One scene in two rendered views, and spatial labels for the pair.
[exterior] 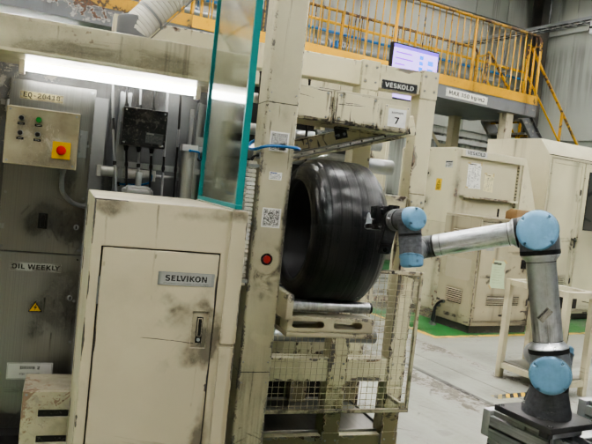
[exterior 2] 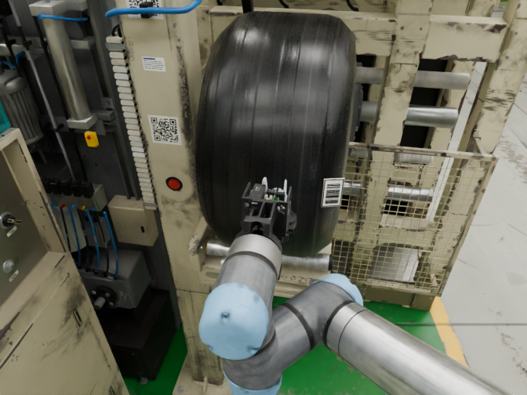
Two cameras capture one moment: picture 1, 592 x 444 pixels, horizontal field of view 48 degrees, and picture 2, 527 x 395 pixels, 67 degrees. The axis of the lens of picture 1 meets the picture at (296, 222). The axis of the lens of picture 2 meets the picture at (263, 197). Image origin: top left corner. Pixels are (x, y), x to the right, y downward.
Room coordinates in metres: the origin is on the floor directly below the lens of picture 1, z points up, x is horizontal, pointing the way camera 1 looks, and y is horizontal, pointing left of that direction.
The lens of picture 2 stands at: (1.87, -0.54, 1.68)
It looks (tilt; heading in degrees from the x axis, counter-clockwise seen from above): 38 degrees down; 30
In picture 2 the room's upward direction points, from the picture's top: straight up
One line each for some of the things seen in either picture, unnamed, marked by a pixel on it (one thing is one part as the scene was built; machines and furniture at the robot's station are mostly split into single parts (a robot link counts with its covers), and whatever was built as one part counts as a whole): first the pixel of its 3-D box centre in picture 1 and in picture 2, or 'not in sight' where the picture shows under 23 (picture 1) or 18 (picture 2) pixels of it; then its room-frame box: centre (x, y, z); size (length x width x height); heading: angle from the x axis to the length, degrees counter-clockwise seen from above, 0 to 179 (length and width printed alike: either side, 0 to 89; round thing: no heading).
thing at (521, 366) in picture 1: (544, 336); not in sight; (5.11, -2.04, 0.40); 0.60 x 0.35 x 0.80; 30
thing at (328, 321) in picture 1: (327, 322); (264, 270); (2.53, -0.16, 0.84); 0.36 x 0.09 x 0.06; 109
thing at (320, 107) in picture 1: (338, 110); not in sight; (2.99, -0.14, 1.71); 0.61 x 0.25 x 0.15; 109
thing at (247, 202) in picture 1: (246, 223); (139, 131); (2.51, 0.19, 1.19); 0.05 x 0.04 x 0.48; 19
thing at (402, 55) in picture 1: (412, 74); not in sight; (6.71, -1.01, 2.60); 0.60 x 0.05 x 0.55; 120
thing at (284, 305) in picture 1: (275, 297); (215, 213); (2.61, 0.05, 0.90); 0.40 x 0.03 x 0.10; 19
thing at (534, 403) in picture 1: (547, 397); not in sight; (2.06, -0.85, 0.77); 0.15 x 0.15 x 0.10
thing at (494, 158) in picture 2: (330, 340); (343, 221); (3.05, -0.22, 0.65); 0.90 x 0.02 x 0.70; 109
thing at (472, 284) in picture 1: (487, 272); not in sight; (7.35, -2.20, 0.62); 0.91 x 0.58 x 1.25; 120
